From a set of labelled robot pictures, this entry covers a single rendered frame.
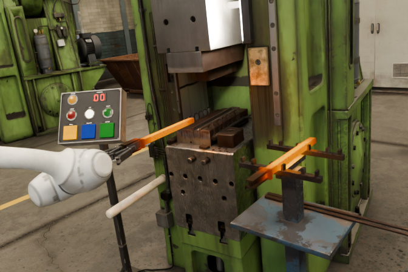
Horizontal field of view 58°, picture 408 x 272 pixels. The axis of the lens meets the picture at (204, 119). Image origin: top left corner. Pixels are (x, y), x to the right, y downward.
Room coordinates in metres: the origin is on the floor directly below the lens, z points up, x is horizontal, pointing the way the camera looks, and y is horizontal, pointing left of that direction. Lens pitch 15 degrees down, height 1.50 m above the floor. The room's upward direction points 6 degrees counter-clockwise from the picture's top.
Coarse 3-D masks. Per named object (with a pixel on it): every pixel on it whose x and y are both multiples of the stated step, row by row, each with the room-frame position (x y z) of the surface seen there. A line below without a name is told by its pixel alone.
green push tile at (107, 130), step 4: (100, 124) 1.81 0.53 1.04; (104, 124) 1.81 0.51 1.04; (108, 124) 1.80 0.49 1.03; (112, 124) 1.80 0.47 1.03; (100, 128) 1.80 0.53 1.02; (104, 128) 1.80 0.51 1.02; (108, 128) 1.79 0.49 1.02; (112, 128) 1.79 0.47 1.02; (100, 132) 1.79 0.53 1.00; (104, 132) 1.79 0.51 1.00; (108, 132) 1.78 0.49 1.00; (112, 132) 1.78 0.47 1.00; (100, 136) 1.78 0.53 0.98; (104, 136) 1.78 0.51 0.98; (108, 136) 1.77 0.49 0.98; (112, 136) 1.77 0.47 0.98
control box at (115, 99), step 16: (64, 96) 1.93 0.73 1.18; (80, 96) 1.92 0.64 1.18; (96, 96) 1.90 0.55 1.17; (112, 96) 1.88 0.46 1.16; (64, 112) 1.89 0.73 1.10; (80, 112) 1.87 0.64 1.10; (96, 112) 1.86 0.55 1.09; (112, 112) 1.84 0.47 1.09; (80, 128) 1.83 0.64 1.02; (96, 128) 1.81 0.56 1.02; (64, 144) 1.83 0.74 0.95; (80, 144) 1.84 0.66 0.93
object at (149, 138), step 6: (186, 120) 1.61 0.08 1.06; (192, 120) 1.64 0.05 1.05; (168, 126) 1.53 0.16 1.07; (174, 126) 1.52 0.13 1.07; (180, 126) 1.56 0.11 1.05; (156, 132) 1.45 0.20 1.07; (162, 132) 1.45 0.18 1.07; (168, 132) 1.48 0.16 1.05; (138, 138) 1.34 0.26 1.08; (144, 138) 1.37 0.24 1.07; (150, 138) 1.39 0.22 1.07; (156, 138) 1.42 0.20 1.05; (120, 144) 1.29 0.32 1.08; (126, 144) 1.28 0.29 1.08; (144, 144) 1.35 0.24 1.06; (138, 150) 1.33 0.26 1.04
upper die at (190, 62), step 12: (228, 48) 1.86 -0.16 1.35; (240, 48) 1.97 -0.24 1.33; (168, 60) 1.75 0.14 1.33; (180, 60) 1.71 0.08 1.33; (192, 60) 1.67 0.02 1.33; (204, 60) 1.66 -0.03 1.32; (216, 60) 1.75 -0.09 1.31; (228, 60) 1.85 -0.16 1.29; (168, 72) 1.75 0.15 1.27; (180, 72) 1.71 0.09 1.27; (192, 72) 1.68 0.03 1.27
